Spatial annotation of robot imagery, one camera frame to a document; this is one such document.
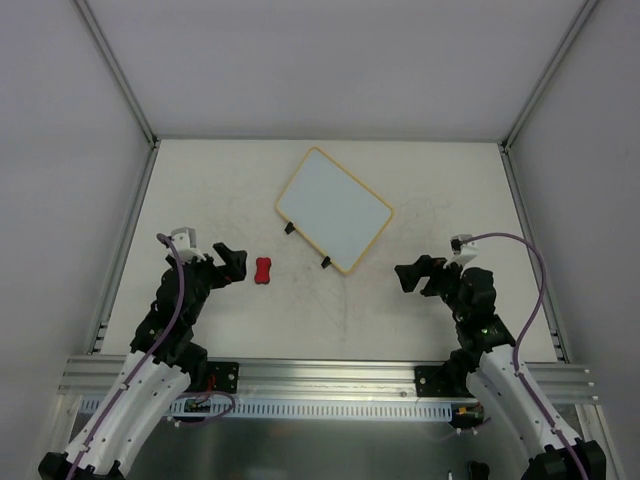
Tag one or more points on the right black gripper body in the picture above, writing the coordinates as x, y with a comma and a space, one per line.
430, 279

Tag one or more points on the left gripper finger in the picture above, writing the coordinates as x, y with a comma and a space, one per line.
233, 266
222, 279

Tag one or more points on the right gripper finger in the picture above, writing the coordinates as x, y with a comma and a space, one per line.
436, 287
410, 275

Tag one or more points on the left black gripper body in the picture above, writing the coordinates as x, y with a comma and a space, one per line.
215, 270

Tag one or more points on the red black whiteboard eraser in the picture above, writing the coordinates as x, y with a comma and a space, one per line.
262, 272

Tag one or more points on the yellow framed whiteboard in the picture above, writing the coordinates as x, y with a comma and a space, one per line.
333, 210

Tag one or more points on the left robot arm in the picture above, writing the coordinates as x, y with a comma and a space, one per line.
162, 364

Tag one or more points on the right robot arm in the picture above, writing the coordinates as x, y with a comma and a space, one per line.
486, 366

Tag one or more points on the black object at bottom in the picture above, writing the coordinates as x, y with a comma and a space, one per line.
478, 470

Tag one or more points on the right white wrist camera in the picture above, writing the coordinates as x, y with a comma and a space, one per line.
464, 250

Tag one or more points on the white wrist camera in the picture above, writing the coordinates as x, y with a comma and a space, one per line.
181, 245
464, 250

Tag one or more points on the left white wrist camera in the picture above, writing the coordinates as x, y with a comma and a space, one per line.
181, 245

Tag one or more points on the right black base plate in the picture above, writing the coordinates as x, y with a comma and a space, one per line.
440, 382

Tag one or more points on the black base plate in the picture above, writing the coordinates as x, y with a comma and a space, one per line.
440, 382
222, 376

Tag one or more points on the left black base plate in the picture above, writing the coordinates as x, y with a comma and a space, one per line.
222, 376

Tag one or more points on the slotted white cable duct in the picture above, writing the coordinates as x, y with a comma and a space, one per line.
252, 408

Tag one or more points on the right aluminium frame post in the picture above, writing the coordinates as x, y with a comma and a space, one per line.
551, 68

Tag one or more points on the aluminium frame post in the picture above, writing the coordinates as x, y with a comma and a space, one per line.
551, 68
96, 33

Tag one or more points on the aluminium mounting rail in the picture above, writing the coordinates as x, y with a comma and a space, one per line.
374, 381

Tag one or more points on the left aluminium frame post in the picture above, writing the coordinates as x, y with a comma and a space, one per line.
96, 33

